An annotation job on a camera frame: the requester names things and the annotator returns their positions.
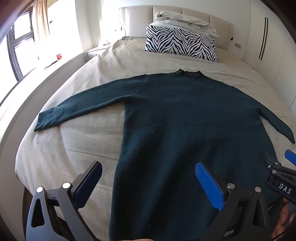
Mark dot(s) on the white window ledge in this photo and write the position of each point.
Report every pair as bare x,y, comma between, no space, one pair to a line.
46,78

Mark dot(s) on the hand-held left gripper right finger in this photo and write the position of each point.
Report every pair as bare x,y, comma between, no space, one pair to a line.
208,183

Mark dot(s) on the small red object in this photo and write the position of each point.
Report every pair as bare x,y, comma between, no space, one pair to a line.
59,56

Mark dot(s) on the bed with beige sheet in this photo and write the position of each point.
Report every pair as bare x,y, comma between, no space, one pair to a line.
129,62

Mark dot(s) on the folded white duvet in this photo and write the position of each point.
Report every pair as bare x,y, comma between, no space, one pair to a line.
182,22

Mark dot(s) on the white nightstand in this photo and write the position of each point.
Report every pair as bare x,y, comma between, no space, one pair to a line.
97,51

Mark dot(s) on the wall socket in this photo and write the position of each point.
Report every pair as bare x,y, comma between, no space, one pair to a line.
237,45

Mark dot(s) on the beige curtain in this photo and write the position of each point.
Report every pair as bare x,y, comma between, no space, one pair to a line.
41,20

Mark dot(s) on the cream padded headboard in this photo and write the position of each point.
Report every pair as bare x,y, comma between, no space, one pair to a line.
136,19

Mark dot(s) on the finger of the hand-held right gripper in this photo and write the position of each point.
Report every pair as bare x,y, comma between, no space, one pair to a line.
271,162
291,157

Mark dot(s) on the person's right hand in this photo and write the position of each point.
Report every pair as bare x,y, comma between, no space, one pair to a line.
288,217

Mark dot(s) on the zebra print pillow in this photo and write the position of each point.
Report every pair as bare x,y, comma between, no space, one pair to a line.
180,41

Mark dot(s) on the black framed window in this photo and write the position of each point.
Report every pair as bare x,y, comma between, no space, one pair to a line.
22,46

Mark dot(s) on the dark green knit sweater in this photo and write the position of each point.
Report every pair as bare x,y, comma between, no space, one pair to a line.
173,115

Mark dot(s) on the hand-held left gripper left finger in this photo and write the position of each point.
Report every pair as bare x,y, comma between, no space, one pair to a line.
89,179

